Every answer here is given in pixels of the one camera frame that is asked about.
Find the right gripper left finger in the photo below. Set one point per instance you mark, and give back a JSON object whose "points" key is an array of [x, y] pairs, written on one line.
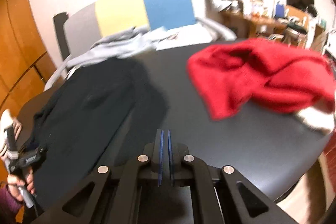
{"points": [[110, 194]]}

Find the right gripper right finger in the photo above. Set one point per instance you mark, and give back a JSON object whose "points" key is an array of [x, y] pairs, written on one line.
{"points": [[220, 195]]}

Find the black knit sweater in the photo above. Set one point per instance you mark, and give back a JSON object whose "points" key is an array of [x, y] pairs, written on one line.
{"points": [[81, 118]]}

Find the folded beige pink clothes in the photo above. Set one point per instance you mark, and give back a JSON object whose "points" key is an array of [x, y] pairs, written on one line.
{"points": [[10, 130]]}

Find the person left hand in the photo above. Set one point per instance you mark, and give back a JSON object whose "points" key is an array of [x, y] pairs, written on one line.
{"points": [[14, 181]]}

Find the wooden wardrobe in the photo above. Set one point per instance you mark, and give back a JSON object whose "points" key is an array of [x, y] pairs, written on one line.
{"points": [[26, 65]]}

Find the red knit garment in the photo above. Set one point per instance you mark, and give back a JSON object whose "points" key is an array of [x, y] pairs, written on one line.
{"points": [[281, 78]]}

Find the light blue hoodie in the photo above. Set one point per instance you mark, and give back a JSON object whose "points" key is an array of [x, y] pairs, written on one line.
{"points": [[121, 45]]}

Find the cluttered wooden desk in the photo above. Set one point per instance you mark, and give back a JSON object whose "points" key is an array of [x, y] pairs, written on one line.
{"points": [[289, 25]]}

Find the tricolour office chair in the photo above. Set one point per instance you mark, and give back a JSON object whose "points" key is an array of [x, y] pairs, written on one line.
{"points": [[107, 17]]}

